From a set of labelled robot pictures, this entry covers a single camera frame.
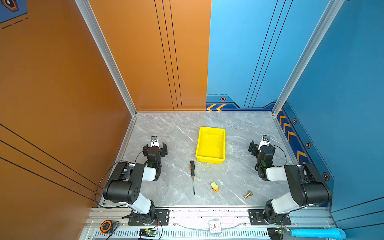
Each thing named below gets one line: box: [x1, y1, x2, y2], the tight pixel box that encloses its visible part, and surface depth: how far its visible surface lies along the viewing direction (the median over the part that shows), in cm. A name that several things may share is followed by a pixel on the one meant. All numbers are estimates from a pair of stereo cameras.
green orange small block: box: [210, 181, 220, 193], surface depth 83 cm
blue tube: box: [290, 227, 346, 240], surface depth 68 cm
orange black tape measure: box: [100, 219, 112, 234], surface depth 70 cm
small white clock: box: [208, 219, 222, 234], surface depth 71 cm
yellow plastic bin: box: [195, 127, 226, 165], surface depth 100 cm
